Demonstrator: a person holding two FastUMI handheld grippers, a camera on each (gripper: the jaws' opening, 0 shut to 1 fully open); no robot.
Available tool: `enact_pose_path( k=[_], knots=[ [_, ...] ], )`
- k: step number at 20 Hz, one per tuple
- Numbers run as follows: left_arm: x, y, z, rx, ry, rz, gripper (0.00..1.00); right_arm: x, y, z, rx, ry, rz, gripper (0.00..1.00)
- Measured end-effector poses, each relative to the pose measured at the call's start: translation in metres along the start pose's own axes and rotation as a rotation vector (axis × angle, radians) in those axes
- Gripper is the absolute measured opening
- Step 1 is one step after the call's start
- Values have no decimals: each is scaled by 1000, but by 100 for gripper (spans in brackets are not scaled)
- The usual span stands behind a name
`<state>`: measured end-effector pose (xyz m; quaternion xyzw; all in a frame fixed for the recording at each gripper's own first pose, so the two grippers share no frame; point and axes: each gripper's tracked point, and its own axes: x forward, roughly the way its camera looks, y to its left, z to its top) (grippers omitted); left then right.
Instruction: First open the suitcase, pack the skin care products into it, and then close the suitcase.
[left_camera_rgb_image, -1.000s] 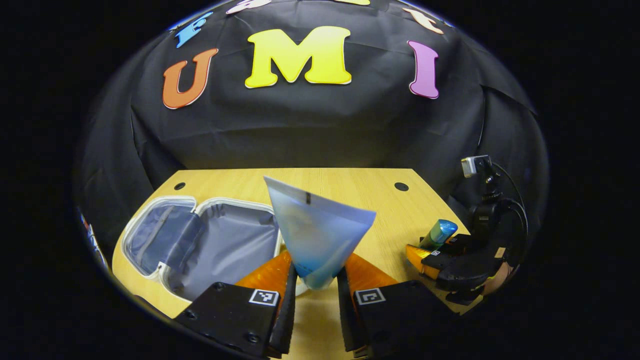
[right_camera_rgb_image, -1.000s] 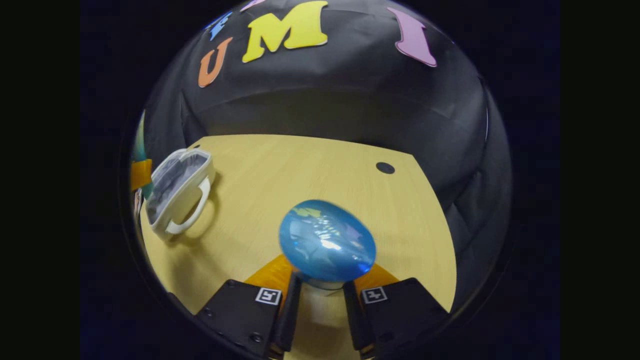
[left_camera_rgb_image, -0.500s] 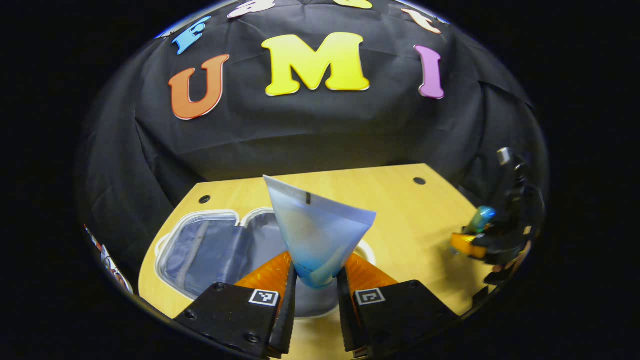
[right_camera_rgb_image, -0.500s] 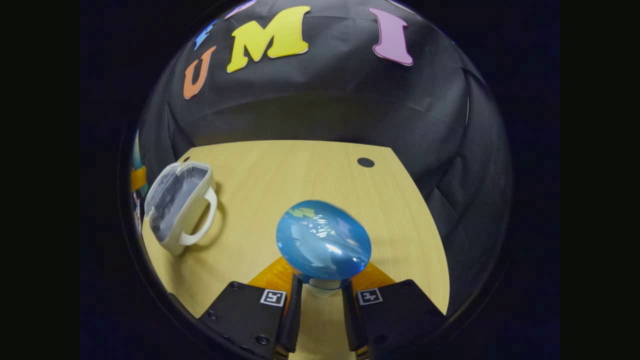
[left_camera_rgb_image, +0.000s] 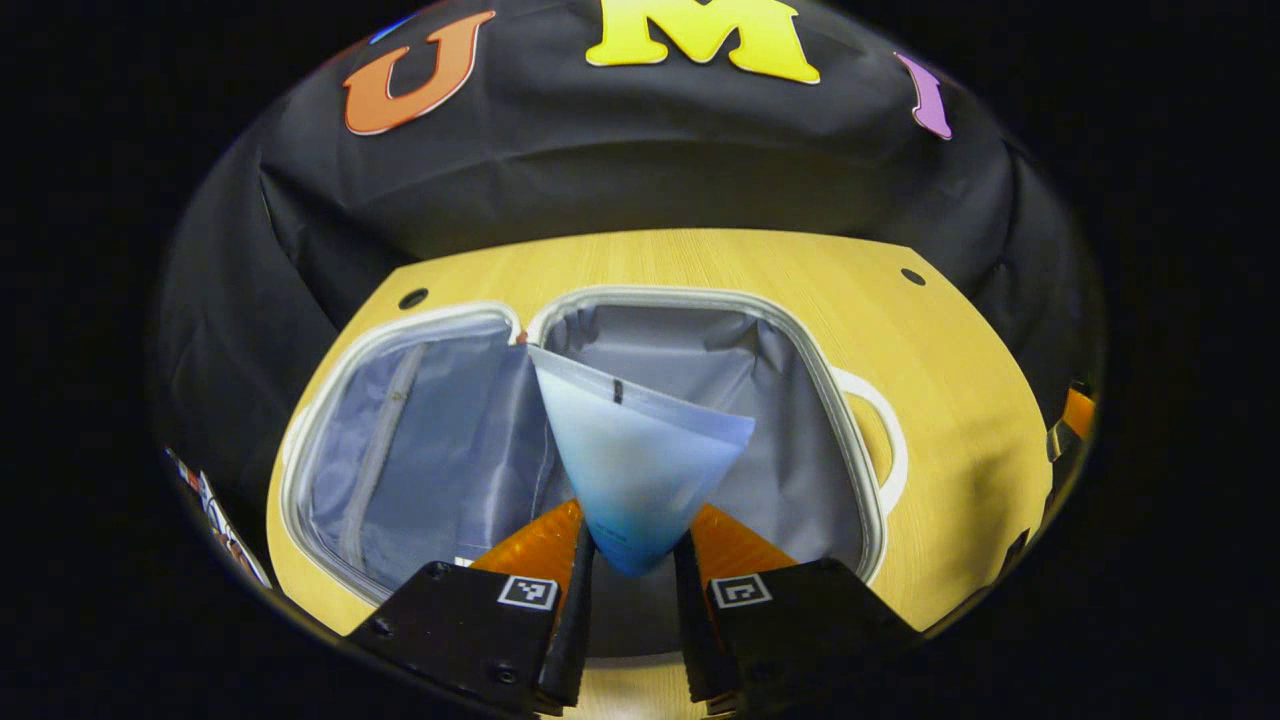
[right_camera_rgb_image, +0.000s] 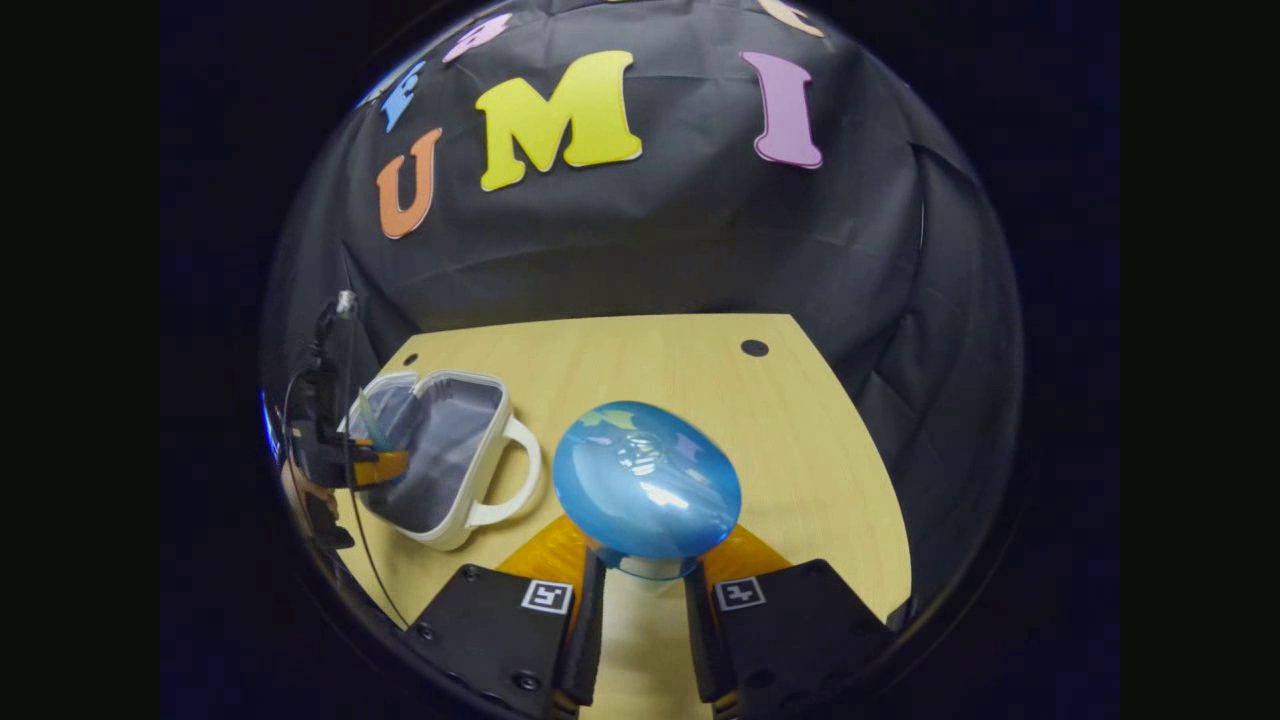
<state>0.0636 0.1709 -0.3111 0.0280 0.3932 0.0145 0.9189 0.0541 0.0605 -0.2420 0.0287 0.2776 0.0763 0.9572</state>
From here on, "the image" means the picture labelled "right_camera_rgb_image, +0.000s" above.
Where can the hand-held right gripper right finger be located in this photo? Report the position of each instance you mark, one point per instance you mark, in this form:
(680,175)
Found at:
(703,640)

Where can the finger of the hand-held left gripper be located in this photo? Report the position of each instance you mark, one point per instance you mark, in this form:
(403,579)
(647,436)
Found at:
(380,468)

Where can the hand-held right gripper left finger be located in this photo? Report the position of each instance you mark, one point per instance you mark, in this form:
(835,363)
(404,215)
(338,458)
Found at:
(585,640)

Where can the white suitcase grey lining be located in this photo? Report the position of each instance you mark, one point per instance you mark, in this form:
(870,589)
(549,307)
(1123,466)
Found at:
(440,450)

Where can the black backdrop cloth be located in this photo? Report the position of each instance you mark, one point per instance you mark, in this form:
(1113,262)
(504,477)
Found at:
(650,250)

